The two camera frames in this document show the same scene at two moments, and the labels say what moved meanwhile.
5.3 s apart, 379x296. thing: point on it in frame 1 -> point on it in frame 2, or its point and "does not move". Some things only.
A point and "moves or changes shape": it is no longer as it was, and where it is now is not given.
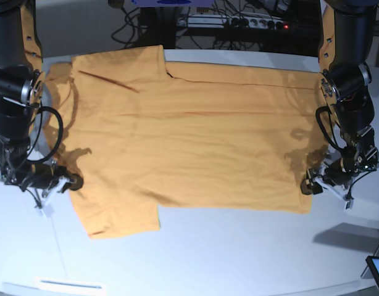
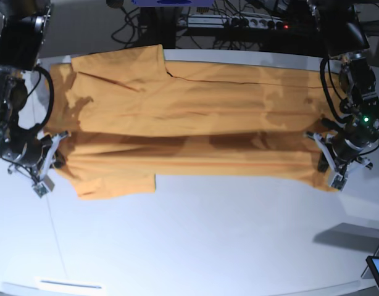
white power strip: (233, 21) does not move
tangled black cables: (157, 26) does not move
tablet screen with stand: (378, 264) does not move
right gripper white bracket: (342, 193) -> (338, 177)
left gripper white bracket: (76, 182) -> (45, 183)
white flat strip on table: (42, 283) does not move
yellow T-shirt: (134, 132) moves or changes shape
